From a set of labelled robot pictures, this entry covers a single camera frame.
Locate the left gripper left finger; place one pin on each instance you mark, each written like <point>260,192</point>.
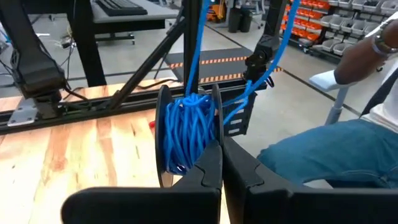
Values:
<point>140,207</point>

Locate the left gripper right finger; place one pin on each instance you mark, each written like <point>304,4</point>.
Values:
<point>295,208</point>

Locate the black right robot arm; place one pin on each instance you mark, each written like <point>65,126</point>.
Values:
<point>31,62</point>

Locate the person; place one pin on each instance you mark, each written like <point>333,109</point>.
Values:
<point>326,149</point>

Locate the black slotted equipment rack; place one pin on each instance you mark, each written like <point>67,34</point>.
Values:
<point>241,118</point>

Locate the office chair white armrest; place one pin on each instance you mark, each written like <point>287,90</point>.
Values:
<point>329,82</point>

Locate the black orange striped floor mat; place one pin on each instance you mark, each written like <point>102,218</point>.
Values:
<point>217,62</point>

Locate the silver wristwatch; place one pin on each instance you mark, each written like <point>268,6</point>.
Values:
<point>381,40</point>

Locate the shelf orange grey bins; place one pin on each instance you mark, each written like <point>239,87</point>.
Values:
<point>326,21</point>

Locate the dark grey side table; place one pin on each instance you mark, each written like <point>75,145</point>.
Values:
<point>136,15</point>

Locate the black trash bin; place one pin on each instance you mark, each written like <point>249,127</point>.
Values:
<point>246,20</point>
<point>234,20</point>

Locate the black keyboard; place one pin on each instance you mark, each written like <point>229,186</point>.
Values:
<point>121,7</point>

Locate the yellow machine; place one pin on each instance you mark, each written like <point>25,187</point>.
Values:
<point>217,9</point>

